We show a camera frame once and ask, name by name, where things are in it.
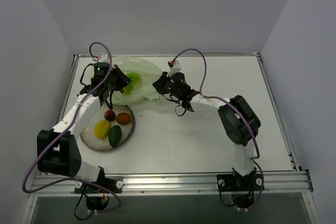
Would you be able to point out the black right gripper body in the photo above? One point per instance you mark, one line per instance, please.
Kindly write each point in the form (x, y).
(160, 85)

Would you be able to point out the pale green plastic bag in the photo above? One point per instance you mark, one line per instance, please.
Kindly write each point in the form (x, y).
(149, 73)

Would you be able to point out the dark green fake avocado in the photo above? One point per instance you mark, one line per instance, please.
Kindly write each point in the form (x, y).
(114, 135)

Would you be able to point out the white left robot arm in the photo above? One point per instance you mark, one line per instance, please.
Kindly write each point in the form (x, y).
(57, 149)

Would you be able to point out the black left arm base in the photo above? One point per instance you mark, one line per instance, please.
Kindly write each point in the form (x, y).
(97, 194)

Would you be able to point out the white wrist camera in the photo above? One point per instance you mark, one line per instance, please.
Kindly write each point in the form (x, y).
(101, 58)
(175, 67)

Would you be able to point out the dark red fake fruit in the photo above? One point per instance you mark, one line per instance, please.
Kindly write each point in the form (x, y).
(109, 115)

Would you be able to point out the green fake grapes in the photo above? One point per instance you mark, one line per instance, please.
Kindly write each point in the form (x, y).
(134, 84)

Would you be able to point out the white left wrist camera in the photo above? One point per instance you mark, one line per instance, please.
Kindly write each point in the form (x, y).
(101, 58)

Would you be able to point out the speckled round plate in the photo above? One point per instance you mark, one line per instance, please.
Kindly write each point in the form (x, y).
(102, 145)

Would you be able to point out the aluminium table frame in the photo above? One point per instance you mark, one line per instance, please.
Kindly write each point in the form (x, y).
(183, 156)

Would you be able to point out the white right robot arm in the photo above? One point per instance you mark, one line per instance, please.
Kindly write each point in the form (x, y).
(240, 122)

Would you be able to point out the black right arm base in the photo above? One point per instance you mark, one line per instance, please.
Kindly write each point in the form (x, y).
(245, 190)

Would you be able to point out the orange fake fruit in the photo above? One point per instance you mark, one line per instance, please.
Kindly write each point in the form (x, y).
(123, 118)

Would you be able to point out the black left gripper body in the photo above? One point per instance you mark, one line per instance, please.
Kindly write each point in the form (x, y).
(121, 78)

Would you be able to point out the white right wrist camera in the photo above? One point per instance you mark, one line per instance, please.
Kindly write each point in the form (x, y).
(175, 67)

